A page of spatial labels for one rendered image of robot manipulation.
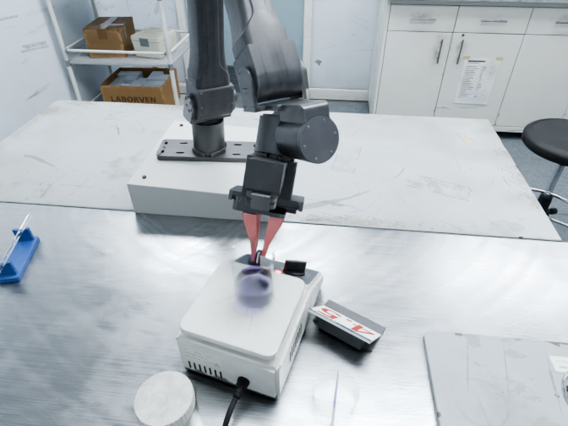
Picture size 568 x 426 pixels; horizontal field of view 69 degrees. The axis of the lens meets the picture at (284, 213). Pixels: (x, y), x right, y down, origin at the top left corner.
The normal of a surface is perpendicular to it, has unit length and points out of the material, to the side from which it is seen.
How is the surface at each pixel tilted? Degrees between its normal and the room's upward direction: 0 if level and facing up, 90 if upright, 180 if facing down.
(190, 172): 3
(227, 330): 0
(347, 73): 90
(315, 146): 71
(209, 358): 90
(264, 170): 62
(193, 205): 90
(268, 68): 52
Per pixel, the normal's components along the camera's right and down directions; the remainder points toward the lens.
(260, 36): 0.43, -0.08
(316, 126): 0.50, 0.23
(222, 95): 0.51, 0.58
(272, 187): -0.07, 0.17
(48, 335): 0.00, -0.79
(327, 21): -0.11, 0.62
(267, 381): -0.33, 0.58
